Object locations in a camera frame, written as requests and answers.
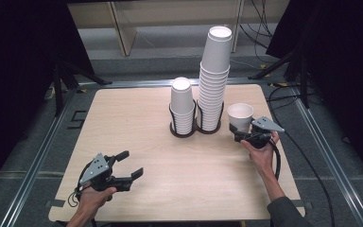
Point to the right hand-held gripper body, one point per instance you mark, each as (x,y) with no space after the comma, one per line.
(264,124)

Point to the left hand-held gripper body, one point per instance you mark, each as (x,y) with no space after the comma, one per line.
(96,168)

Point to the white paper cup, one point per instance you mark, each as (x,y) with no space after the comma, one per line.
(240,118)

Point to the short stack of white cups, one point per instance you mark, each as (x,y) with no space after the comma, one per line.
(181,97)

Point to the tall stack of white cups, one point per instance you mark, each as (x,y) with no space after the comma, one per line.
(216,56)

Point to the person's left hand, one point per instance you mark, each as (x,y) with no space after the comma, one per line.
(91,200)

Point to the person's right hand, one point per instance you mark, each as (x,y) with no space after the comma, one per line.
(263,157)

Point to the grey tape strip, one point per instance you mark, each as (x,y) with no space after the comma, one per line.
(55,203)
(301,204)

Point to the black metal stand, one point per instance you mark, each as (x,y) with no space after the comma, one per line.
(57,88)
(303,82)

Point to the black curtain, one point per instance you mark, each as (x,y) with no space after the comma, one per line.
(343,63)
(12,78)

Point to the light wooden shelf unit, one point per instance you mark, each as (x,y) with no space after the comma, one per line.
(124,34)

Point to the metal floor rail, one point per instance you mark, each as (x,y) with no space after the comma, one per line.
(132,83)
(27,186)
(345,186)

